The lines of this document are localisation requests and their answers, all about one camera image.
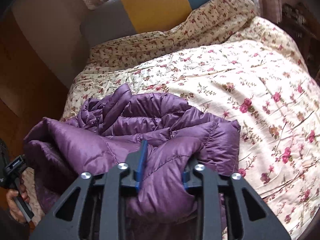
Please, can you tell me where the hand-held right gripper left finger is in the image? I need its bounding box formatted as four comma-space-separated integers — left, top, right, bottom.
30, 140, 148, 240

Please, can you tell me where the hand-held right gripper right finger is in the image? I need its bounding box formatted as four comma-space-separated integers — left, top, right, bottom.
181, 158, 292, 240

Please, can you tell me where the purple puffer jacket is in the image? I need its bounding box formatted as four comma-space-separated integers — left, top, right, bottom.
23, 82, 241, 240

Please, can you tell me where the person's left forearm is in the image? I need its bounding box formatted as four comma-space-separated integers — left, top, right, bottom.
0, 206, 30, 240

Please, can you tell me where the person's left hand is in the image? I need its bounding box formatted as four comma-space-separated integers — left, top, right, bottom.
6, 177, 31, 224

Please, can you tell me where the glossy wooden wardrobe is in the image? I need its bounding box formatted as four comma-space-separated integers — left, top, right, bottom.
0, 7, 70, 160

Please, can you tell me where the large-flower cream quilt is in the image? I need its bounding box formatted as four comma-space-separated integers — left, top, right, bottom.
24, 15, 319, 240

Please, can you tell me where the small-flower cream pillow cover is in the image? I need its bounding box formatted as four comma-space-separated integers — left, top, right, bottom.
89, 0, 257, 68

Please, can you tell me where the grey yellow blue headboard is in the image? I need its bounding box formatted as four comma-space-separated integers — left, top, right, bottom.
80, 0, 234, 48

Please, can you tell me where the cluttered wooden shelf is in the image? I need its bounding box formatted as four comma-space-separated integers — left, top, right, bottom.
281, 2, 320, 78

